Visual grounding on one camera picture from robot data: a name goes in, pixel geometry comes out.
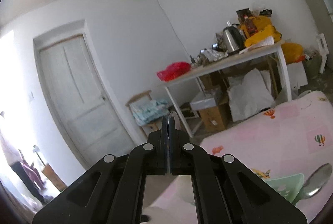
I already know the white plastic stool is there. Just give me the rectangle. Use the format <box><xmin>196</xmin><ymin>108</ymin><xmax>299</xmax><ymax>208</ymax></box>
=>
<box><xmin>315</xmin><ymin>33</ymin><xmax>329</xmax><ymax>74</ymax></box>

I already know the pink balloon-print tablecloth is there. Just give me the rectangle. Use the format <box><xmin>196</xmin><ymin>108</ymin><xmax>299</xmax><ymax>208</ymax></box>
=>
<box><xmin>146</xmin><ymin>90</ymin><xmax>333</xmax><ymax>224</ymax></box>

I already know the olive green bag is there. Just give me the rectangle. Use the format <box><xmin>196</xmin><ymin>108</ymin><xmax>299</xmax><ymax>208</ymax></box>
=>
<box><xmin>304</xmin><ymin>53</ymin><xmax>321</xmax><ymax>76</ymax></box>

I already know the white panel door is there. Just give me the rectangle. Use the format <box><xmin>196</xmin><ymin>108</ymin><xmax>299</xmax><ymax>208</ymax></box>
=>
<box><xmin>32</xmin><ymin>34</ymin><xmax>136</xmax><ymax>162</ymax></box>

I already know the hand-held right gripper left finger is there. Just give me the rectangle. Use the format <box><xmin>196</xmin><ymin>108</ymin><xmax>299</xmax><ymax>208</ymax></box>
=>
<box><xmin>32</xmin><ymin>115</ymin><xmax>170</xmax><ymax>224</ymax></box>

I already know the wooden chair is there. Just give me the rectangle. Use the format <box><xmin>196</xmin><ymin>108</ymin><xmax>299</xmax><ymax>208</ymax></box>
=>
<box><xmin>125</xmin><ymin>90</ymin><xmax>163</xmax><ymax>140</ymax></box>

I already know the green star-cutout utensil holder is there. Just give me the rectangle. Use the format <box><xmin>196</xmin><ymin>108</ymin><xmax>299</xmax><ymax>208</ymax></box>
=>
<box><xmin>263</xmin><ymin>173</ymin><xmax>305</xmax><ymax>206</ymax></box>

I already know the metal spoon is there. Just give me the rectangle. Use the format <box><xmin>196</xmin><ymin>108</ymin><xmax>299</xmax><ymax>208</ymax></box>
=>
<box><xmin>293</xmin><ymin>163</ymin><xmax>333</xmax><ymax>204</ymax></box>

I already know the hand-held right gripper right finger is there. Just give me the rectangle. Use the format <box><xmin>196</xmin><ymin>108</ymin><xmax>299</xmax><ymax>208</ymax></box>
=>
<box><xmin>169</xmin><ymin>112</ymin><xmax>307</xmax><ymax>224</ymax></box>

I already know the brown cardboard box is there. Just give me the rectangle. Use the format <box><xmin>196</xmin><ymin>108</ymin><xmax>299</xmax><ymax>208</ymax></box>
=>
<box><xmin>199</xmin><ymin>103</ymin><xmax>231</xmax><ymax>133</ymax></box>

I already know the red plastic bag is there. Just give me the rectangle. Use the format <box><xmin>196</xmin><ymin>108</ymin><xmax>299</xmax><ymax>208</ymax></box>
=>
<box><xmin>156</xmin><ymin>62</ymin><xmax>191</xmax><ymax>82</ymax></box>

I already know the yellow plastic bag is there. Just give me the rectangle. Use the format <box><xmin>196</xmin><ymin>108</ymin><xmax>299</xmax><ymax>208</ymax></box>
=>
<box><xmin>239</xmin><ymin>15</ymin><xmax>283</xmax><ymax>49</ymax></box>

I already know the white side table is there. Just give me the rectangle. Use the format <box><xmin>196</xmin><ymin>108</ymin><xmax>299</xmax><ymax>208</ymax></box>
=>
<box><xmin>163</xmin><ymin>43</ymin><xmax>293</xmax><ymax>138</ymax></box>

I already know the blue patterned cloth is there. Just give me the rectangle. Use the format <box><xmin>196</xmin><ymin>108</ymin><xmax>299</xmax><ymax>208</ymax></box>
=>
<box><xmin>130</xmin><ymin>98</ymin><xmax>172</xmax><ymax>127</ymax></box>

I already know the white pillow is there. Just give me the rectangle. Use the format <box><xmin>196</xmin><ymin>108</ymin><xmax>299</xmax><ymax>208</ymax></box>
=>
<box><xmin>227</xmin><ymin>68</ymin><xmax>272</xmax><ymax>91</ymax></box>
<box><xmin>227</xmin><ymin>83</ymin><xmax>276</xmax><ymax>123</ymax></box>

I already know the plastic-wrapped box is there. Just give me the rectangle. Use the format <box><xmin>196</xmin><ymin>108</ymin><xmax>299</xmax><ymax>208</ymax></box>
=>
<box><xmin>189</xmin><ymin>90</ymin><xmax>224</xmax><ymax>111</ymax></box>

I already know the steel electric kettle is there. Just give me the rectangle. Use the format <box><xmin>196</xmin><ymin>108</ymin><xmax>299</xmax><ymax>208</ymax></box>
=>
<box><xmin>222</xmin><ymin>21</ymin><xmax>246</xmax><ymax>55</ymax></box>

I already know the orange plastic bag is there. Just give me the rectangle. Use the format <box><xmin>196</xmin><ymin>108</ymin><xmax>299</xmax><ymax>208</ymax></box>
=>
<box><xmin>281</xmin><ymin>42</ymin><xmax>305</xmax><ymax>64</ymax></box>

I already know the white carton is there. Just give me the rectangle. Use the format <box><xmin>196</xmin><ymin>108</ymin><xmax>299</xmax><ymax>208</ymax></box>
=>
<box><xmin>286</xmin><ymin>60</ymin><xmax>309</xmax><ymax>89</ymax></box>

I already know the crumpled silver foil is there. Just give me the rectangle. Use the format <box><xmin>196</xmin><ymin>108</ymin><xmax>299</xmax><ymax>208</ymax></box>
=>
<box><xmin>199</xmin><ymin>48</ymin><xmax>228</xmax><ymax>64</ymax></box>

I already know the amber bottle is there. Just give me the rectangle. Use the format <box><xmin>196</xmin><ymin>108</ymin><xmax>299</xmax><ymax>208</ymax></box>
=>
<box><xmin>245</xmin><ymin>14</ymin><xmax>258</xmax><ymax>33</ymax></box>

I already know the small cardboard box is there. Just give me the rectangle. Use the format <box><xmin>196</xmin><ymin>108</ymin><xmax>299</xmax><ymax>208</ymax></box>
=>
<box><xmin>42</xmin><ymin>164</ymin><xmax>67</xmax><ymax>192</ymax></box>

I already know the dark bulky object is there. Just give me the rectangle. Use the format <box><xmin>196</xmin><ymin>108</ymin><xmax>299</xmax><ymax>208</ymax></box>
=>
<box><xmin>10</xmin><ymin>161</ymin><xmax>46</xmax><ymax>205</ymax></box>

